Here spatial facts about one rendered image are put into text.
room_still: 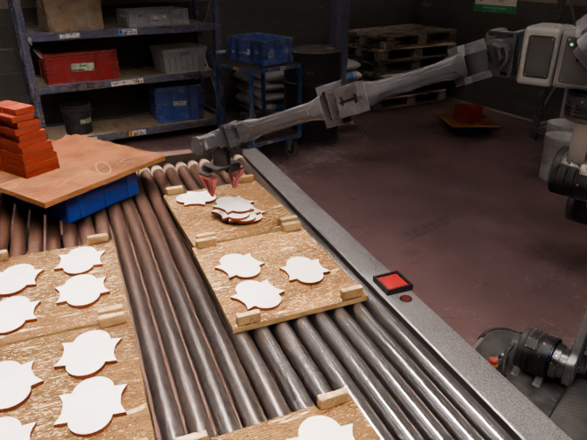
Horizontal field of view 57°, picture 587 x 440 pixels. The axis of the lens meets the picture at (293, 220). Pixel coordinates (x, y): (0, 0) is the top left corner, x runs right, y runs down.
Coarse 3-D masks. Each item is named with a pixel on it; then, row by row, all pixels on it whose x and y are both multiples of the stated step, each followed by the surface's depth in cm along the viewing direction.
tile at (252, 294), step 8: (248, 280) 138; (240, 288) 135; (248, 288) 135; (256, 288) 135; (264, 288) 135; (272, 288) 135; (232, 296) 132; (240, 296) 132; (248, 296) 132; (256, 296) 132; (264, 296) 132; (272, 296) 132; (248, 304) 129; (256, 304) 129; (264, 304) 129; (272, 304) 129
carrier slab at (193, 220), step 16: (208, 192) 192; (224, 192) 192; (240, 192) 192; (256, 192) 192; (176, 208) 180; (192, 208) 180; (208, 208) 180; (256, 208) 180; (272, 208) 180; (192, 224) 169; (208, 224) 169; (224, 224) 169; (240, 224) 169; (256, 224) 169; (272, 224) 169; (192, 240) 160; (224, 240) 161
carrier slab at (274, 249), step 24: (240, 240) 160; (264, 240) 160; (288, 240) 160; (312, 240) 160; (216, 264) 148; (336, 264) 148; (216, 288) 137; (288, 288) 137; (312, 288) 137; (336, 288) 137; (240, 312) 128; (264, 312) 128; (288, 312) 128; (312, 312) 129
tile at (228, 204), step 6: (222, 198) 178; (228, 198) 178; (234, 198) 178; (240, 198) 178; (222, 204) 173; (228, 204) 173; (234, 204) 173; (240, 204) 173; (246, 204) 173; (222, 210) 171; (228, 210) 169; (234, 210) 169; (240, 210) 169; (246, 210) 170
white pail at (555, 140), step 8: (544, 136) 447; (552, 136) 454; (560, 136) 454; (568, 136) 451; (544, 144) 448; (552, 144) 436; (560, 144) 432; (568, 144) 429; (544, 152) 447; (552, 152) 439; (544, 160) 448; (552, 160) 442; (544, 168) 449; (544, 176) 451
